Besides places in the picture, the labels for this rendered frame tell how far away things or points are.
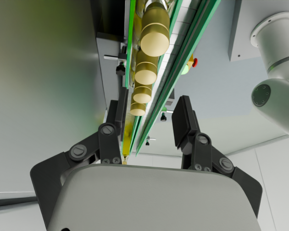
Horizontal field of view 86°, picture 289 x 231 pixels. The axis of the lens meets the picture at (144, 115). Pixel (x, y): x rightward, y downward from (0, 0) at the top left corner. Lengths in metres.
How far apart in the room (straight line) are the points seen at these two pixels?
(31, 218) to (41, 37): 0.22
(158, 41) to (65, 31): 0.14
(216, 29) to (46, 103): 0.64
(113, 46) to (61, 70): 0.35
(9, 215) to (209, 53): 0.77
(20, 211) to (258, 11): 0.70
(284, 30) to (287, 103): 0.28
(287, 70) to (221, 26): 0.28
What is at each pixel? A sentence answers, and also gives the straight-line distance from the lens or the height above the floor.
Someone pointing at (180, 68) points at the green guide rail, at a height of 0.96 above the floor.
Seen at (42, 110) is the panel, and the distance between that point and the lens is 0.22.
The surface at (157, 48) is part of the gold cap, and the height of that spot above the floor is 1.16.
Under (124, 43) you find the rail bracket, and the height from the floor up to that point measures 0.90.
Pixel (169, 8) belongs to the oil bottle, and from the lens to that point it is 0.25.
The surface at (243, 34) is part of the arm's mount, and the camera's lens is 0.69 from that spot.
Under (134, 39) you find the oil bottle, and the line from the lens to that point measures 0.29.
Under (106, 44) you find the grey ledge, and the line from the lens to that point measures 0.58.
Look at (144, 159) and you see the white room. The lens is 6.16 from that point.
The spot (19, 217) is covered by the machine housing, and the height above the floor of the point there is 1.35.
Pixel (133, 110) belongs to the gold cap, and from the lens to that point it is 0.32.
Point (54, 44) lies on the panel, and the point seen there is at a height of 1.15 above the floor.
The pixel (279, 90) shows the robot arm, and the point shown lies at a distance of 0.47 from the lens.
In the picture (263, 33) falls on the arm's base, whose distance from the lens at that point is 0.67.
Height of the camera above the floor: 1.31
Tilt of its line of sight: 26 degrees down
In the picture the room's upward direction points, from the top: 177 degrees counter-clockwise
